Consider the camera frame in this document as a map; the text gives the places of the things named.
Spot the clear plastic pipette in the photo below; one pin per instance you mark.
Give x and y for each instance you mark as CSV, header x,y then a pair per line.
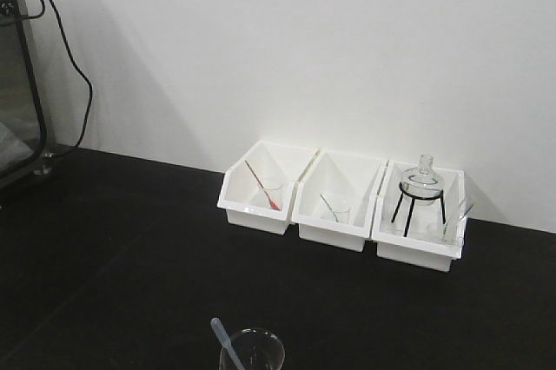
x,y
222,335

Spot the clear glass beaker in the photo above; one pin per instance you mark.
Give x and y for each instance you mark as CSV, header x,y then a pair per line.
x,y
257,348

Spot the small beaker left bin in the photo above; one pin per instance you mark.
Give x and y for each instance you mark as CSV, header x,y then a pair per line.
x,y
272,193

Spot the small beaker bin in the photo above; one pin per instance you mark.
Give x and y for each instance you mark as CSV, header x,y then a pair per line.
x,y
272,193
344,209

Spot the left white storage bin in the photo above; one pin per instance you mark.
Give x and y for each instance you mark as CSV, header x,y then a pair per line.
x,y
241,197

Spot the white storage bin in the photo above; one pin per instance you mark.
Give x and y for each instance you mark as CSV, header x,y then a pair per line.
x,y
423,246
339,175
241,197

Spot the red stirring rod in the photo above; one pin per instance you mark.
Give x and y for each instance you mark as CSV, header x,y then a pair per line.
x,y
260,185

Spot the green stirring rod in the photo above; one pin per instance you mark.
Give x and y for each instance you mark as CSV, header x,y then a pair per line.
x,y
330,208

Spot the middle white storage bin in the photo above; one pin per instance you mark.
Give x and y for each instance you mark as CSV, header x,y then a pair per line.
x,y
339,175

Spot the small beaker middle bin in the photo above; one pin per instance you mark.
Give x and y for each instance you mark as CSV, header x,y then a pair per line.
x,y
344,209

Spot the round bottom glass flask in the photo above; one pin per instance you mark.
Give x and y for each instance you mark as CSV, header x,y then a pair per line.
x,y
422,182

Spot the right white storage bin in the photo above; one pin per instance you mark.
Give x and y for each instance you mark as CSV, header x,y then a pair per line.
x,y
423,246

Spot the black tripod stand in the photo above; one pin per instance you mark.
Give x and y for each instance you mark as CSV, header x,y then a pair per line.
x,y
413,199

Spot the stainless steel glove box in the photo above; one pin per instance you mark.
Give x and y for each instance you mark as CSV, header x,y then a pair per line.
x,y
27,136

